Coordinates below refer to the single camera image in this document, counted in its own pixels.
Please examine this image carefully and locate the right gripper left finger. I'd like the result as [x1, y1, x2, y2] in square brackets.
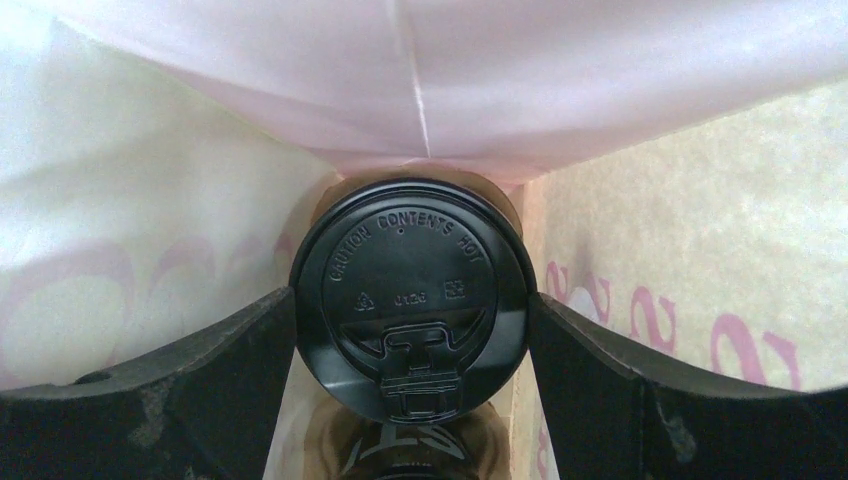
[1, 288, 296, 479]

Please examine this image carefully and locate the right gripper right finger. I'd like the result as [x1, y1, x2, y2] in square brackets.
[528, 294, 847, 479]

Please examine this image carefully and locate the black lidded coffee cup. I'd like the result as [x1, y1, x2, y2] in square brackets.
[289, 173, 537, 425]

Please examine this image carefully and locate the pink and cream paper bag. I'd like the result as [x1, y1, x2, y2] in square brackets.
[1, 1, 847, 479]

